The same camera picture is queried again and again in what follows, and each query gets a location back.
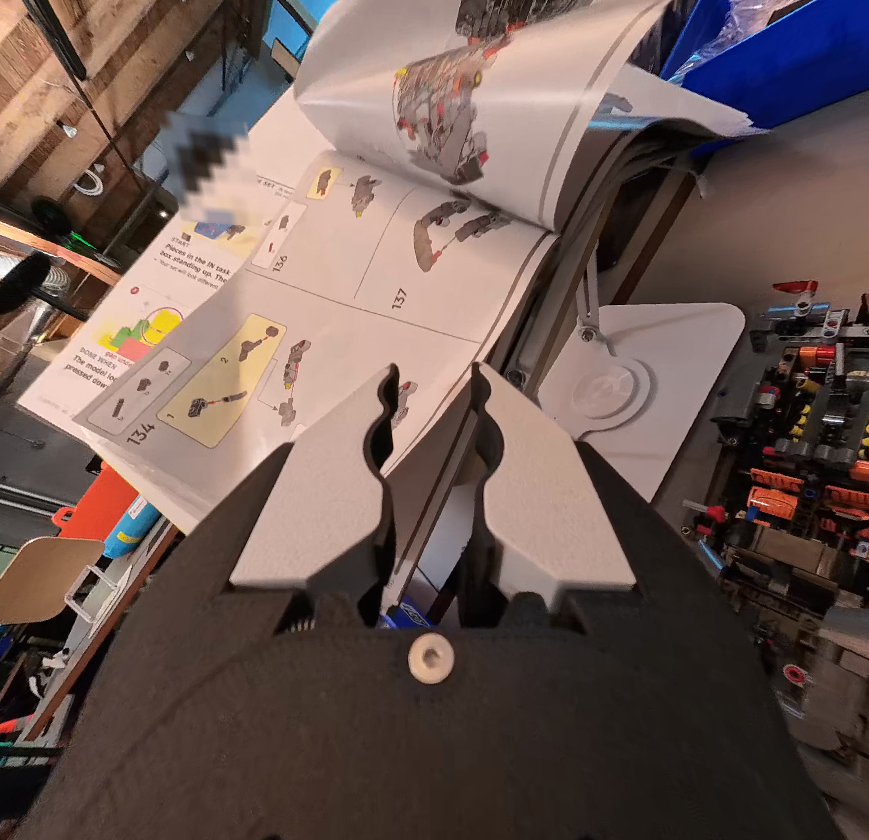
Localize silver ventilation duct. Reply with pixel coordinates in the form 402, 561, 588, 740
30, 264, 72, 307

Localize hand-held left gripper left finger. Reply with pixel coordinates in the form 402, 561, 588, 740
229, 365, 401, 627

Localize clear plastic parts bags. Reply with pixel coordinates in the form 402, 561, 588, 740
692, 0, 869, 60

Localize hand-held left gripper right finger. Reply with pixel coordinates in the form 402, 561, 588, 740
467, 362, 638, 627

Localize red plastic case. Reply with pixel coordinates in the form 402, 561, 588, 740
53, 463, 141, 562

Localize blue cylinder bottle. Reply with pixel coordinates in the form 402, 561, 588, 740
102, 495, 162, 560

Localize light wooden chair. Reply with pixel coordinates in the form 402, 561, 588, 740
0, 536, 107, 625

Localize large lego vehicle chassis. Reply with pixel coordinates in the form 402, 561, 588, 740
682, 279, 869, 766

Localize lego instruction booklet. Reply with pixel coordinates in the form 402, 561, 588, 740
17, 0, 768, 590

